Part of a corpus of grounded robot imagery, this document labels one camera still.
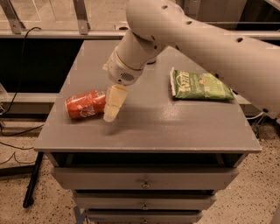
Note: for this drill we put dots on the red Coca-Cola can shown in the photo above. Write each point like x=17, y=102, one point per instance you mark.
x=86, y=104

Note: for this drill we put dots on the middle grey drawer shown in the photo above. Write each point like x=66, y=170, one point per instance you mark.
x=144, y=200

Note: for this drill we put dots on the top grey drawer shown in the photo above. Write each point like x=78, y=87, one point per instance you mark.
x=144, y=178

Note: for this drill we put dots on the grey drawer cabinet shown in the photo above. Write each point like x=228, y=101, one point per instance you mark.
x=151, y=130

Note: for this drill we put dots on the green chip bag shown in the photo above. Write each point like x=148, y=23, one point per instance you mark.
x=198, y=86

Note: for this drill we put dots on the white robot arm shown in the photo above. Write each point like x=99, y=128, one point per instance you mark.
x=247, y=65

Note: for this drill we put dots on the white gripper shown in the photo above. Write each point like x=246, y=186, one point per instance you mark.
x=121, y=71

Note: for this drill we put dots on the bottom grey drawer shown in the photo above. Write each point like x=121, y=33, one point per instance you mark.
x=142, y=217

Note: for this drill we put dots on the metal window rail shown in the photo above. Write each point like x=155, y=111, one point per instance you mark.
x=68, y=34

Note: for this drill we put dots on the black stand leg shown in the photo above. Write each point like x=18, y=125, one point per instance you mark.
x=28, y=199

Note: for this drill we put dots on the grey drawer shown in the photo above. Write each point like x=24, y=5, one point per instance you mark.
x=144, y=200
x=144, y=178
x=142, y=217

